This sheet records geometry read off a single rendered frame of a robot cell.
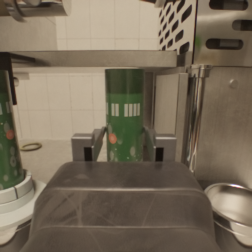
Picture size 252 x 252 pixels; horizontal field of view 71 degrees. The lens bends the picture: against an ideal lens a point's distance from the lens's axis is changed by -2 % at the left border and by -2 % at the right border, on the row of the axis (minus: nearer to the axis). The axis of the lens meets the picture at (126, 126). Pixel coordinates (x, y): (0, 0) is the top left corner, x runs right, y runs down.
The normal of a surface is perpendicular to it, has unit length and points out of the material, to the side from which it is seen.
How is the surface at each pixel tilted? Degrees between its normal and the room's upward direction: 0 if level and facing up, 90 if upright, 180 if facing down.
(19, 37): 90
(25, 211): 0
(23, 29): 90
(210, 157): 90
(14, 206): 90
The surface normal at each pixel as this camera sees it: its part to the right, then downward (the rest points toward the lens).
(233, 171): 0.00, 0.25
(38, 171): 0.00, -0.97
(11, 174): 0.80, 0.15
